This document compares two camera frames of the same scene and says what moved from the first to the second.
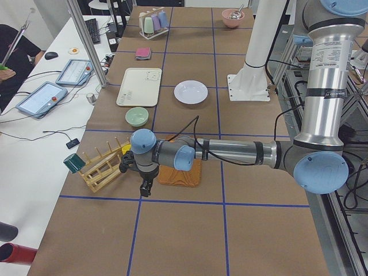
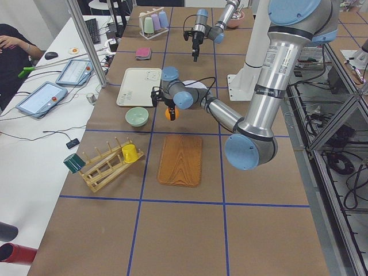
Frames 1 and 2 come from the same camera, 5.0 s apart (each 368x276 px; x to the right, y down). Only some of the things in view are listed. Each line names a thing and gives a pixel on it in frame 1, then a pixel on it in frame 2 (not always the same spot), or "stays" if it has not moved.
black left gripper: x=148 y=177 to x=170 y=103
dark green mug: x=74 y=163 stays
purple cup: x=156 y=22 stays
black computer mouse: x=50 y=55 stays
